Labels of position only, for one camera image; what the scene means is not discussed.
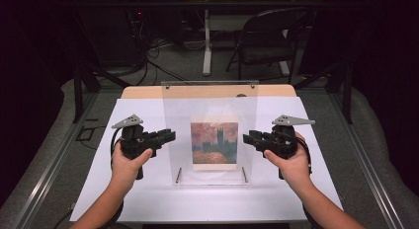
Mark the person's right hand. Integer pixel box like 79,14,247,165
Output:
264,132,312,191

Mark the light wooden table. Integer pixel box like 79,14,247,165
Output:
121,84,297,100

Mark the white board sheet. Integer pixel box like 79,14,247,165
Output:
69,96,344,223

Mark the black horizontal bar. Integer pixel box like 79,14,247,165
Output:
58,0,364,8

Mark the wooden desk with white legs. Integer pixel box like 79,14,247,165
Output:
182,0,327,77

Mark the black curtain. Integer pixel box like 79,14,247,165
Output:
349,0,419,197
0,0,77,207

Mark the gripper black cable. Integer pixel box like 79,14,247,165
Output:
110,127,124,168
295,136,313,176

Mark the black folding chair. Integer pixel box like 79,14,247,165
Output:
225,6,314,86

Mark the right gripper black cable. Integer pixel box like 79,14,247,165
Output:
295,136,313,176

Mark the landscape painting print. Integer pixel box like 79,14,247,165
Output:
190,114,240,172

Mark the floor cable bundle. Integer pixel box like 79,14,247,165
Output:
129,35,206,87

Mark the person's left hand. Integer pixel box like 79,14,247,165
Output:
111,142,154,191

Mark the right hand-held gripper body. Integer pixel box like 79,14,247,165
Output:
264,114,316,160

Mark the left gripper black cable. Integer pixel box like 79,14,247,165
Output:
110,127,124,168

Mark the black metal stand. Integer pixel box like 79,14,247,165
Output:
293,57,355,125
72,57,132,124

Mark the dark equipment rack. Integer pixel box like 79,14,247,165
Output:
78,5,186,69

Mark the clear acrylic photo frame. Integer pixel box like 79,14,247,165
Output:
160,79,260,187

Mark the aluminium floor rail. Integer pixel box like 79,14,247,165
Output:
9,90,101,229
329,90,407,229

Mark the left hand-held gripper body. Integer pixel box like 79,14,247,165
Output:
111,114,156,181

